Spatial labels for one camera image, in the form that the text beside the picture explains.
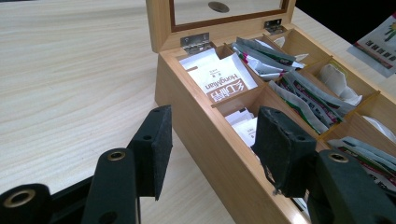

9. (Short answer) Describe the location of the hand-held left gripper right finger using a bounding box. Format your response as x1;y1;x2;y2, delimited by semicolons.
251;105;318;199

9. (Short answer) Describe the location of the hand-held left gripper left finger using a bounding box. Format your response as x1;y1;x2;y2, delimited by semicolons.
127;105;173;201

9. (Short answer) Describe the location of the pile of grey tea packets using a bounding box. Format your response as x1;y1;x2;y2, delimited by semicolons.
232;36;396;194

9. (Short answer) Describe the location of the wooden tea box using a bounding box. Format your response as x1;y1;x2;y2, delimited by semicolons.
145;0;396;224

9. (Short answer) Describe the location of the white plant print tea packet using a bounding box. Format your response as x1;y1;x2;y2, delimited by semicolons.
346;12;396;78

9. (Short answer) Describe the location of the white brown tea packet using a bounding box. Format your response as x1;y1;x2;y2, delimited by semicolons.
233;117;260;147
187;52;259;104
224;106;255;125
179;48;220;71

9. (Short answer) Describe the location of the white paper tea bag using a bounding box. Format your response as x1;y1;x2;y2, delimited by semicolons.
317;63;363;106
362;115;396;144

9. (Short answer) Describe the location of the black table cable grommet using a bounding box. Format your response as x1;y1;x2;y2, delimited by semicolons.
207;1;231;13

